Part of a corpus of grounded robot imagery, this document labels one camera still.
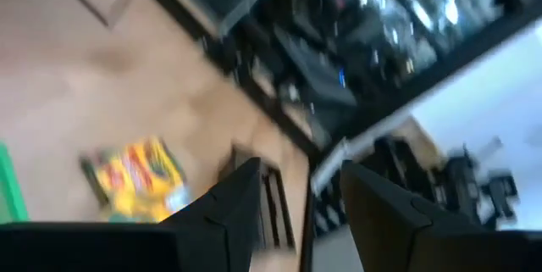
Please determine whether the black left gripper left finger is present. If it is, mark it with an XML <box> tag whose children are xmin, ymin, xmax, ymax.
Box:
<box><xmin>159</xmin><ymin>157</ymin><xmax>263</xmax><ymax>272</ymax></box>

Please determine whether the black support beam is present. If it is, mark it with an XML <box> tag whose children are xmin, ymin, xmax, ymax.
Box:
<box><xmin>315</xmin><ymin>7</ymin><xmax>542</xmax><ymax>163</ymax></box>

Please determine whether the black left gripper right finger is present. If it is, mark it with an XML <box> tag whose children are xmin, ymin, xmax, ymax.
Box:
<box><xmin>340</xmin><ymin>160</ymin><xmax>482</xmax><ymax>272</ymax></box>

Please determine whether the green plastic basket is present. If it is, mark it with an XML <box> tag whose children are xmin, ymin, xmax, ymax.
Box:
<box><xmin>0</xmin><ymin>141</ymin><xmax>30</xmax><ymax>223</ymax></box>

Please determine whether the yellow office supply pack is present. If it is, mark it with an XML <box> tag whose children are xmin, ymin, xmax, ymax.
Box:
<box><xmin>79</xmin><ymin>135</ymin><xmax>192</xmax><ymax>225</ymax></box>

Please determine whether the black plastic basket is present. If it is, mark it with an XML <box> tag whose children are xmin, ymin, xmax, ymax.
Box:
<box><xmin>218</xmin><ymin>144</ymin><xmax>297</xmax><ymax>252</ymax></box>

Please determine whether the silver pole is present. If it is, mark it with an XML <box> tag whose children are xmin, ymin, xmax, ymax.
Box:
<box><xmin>310</xmin><ymin>110</ymin><xmax>414</xmax><ymax>197</ymax></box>

